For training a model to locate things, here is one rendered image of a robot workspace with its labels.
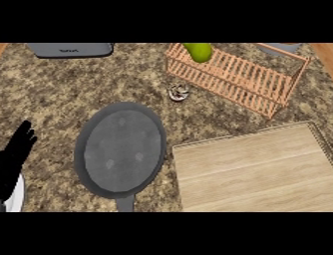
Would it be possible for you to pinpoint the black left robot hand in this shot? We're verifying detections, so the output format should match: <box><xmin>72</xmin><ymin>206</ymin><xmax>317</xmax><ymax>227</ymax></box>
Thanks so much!
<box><xmin>0</xmin><ymin>120</ymin><xmax>39</xmax><ymax>204</ymax></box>

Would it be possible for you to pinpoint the pale wooden tray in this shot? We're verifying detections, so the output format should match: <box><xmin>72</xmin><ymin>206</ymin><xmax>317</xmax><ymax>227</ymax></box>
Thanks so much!
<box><xmin>171</xmin><ymin>121</ymin><xmax>333</xmax><ymax>213</ymax></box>

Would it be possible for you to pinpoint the orange wooden tiered shelf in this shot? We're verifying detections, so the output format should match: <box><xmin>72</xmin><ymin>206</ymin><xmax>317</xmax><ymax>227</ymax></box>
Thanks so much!
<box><xmin>165</xmin><ymin>42</ymin><xmax>313</xmax><ymax>121</ymax></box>

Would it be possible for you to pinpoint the grey object behind shelf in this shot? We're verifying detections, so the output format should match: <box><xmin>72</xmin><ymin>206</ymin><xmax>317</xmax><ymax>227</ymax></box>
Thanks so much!
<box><xmin>257</xmin><ymin>42</ymin><xmax>305</xmax><ymax>55</ymax></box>

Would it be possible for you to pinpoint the green pear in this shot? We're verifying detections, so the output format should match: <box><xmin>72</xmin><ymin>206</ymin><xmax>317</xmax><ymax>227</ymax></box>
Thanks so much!
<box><xmin>181</xmin><ymin>42</ymin><xmax>214</xmax><ymax>64</ymax></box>

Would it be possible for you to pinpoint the grey oval pan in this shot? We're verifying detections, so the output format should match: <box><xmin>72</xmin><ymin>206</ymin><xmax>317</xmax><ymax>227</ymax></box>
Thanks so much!
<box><xmin>73</xmin><ymin>102</ymin><xmax>168</xmax><ymax>213</ymax></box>

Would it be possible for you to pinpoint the grey flat appliance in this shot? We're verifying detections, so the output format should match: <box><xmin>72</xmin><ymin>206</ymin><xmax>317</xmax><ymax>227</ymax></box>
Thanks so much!
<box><xmin>26</xmin><ymin>42</ymin><xmax>118</xmax><ymax>60</ymax></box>

